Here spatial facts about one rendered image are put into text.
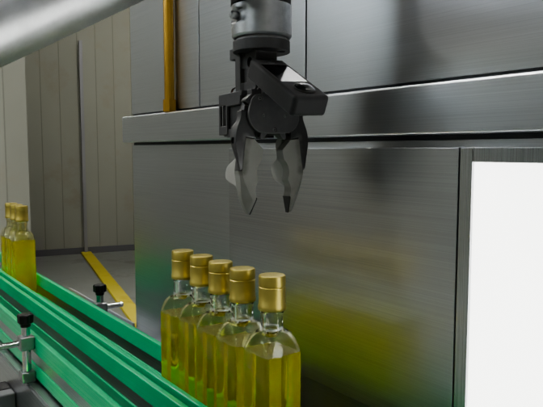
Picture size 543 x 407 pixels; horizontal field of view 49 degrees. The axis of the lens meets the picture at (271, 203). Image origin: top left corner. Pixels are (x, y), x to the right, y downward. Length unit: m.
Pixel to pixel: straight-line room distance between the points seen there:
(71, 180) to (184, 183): 6.79
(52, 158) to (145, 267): 6.58
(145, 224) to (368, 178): 0.75
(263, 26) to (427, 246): 0.32
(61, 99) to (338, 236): 7.30
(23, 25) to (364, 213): 0.47
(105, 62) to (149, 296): 6.82
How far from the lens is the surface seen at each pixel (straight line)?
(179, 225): 1.27
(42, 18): 0.52
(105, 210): 8.09
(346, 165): 0.81
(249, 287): 0.79
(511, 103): 0.67
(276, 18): 0.75
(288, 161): 0.75
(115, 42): 8.19
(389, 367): 0.80
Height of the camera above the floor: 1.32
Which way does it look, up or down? 5 degrees down
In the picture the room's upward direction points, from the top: straight up
